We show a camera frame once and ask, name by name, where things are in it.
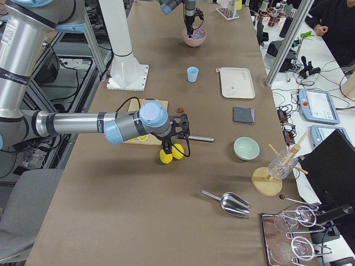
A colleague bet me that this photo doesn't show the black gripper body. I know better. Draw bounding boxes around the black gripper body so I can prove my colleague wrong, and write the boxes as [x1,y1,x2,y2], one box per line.
[158,114,190,149]
[184,8,204,35]

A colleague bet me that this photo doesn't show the steel muddler black tip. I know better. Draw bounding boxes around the steel muddler black tip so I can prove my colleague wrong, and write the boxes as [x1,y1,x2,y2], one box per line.
[178,134,215,142]

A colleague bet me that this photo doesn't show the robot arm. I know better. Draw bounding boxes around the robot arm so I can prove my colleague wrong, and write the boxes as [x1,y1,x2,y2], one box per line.
[158,0,204,37]
[1,1,189,154]

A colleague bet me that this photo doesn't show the pile of clear ice cubes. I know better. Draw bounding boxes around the pile of clear ice cubes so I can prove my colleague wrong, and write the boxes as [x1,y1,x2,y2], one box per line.
[184,28,206,40]

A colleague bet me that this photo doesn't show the light blue plastic cup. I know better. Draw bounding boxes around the light blue plastic cup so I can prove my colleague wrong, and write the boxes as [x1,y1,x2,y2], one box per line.
[186,66,199,83]

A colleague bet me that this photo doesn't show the steel ice scoop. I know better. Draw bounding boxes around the steel ice scoop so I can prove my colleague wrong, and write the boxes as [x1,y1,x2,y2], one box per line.
[201,190,250,218]

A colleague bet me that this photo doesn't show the wooden cup stand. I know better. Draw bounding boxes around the wooden cup stand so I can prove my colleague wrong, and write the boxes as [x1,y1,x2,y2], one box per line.
[252,132,308,196]

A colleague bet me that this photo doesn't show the pink plastic bowl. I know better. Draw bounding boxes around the pink plastic bowl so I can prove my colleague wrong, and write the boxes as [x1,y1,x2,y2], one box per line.
[182,28,207,47]

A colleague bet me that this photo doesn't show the yellow lemon lower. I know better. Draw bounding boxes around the yellow lemon lower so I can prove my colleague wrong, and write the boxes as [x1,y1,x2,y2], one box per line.
[159,149,173,164]

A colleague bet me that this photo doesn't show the yellow lemon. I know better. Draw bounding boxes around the yellow lemon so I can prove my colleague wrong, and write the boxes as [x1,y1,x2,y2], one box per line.
[172,143,185,160]
[159,149,173,164]

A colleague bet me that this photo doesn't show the yellow lemon upper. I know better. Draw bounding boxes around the yellow lemon upper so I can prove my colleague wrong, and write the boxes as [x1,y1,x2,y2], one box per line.
[172,143,185,160]

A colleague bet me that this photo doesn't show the wooden cutting board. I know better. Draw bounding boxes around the wooden cutting board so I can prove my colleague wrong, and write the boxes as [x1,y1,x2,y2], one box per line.
[124,99,168,146]

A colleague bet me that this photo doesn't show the white test tube rack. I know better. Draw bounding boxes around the white test tube rack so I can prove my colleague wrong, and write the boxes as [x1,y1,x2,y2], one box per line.
[216,0,239,21]

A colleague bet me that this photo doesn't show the grey folded cloth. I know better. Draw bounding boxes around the grey folded cloth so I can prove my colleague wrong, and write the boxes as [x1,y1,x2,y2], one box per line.
[232,106,255,124]

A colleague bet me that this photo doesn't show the cream rabbit tray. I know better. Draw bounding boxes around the cream rabbit tray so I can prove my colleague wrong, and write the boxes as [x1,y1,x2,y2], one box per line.
[220,67,255,99]

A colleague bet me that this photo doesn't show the mint green bowl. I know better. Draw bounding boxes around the mint green bowl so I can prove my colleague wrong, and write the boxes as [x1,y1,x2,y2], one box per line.
[234,137,260,161]

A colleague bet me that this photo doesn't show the clear glass on stand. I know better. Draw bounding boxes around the clear glass on stand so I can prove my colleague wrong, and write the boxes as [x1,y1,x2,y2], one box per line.
[268,150,297,180]

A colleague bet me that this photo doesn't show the blue teach pendant upper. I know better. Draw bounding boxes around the blue teach pendant upper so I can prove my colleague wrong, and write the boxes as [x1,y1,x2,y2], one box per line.
[298,89,340,125]

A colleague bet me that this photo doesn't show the blue teach pendant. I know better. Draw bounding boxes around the blue teach pendant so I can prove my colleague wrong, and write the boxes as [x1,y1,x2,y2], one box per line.
[310,125,350,147]
[298,89,340,125]

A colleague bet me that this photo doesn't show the blue teach pendant lower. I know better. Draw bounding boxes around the blue teach pendant lower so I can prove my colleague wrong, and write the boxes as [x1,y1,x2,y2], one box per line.
[310,125,350,147]

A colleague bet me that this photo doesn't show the person in black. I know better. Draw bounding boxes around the person in black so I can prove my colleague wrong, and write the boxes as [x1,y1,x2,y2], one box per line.
[305,1,354,67]

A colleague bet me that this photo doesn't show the black monitor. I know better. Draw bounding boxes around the black monitor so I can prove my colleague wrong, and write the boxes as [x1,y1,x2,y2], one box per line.
[300,130,354,208]

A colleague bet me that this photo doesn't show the grey chair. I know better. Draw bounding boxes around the grey chair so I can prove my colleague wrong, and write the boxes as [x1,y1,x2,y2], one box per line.
[1,169,64,263]

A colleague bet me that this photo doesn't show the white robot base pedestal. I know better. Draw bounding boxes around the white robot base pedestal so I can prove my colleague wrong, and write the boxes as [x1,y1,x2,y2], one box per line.
[99,0,149,91]

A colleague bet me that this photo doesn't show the wire glass rack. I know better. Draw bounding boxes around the wire glass rack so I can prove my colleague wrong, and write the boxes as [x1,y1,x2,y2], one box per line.
[259,203,350,266]

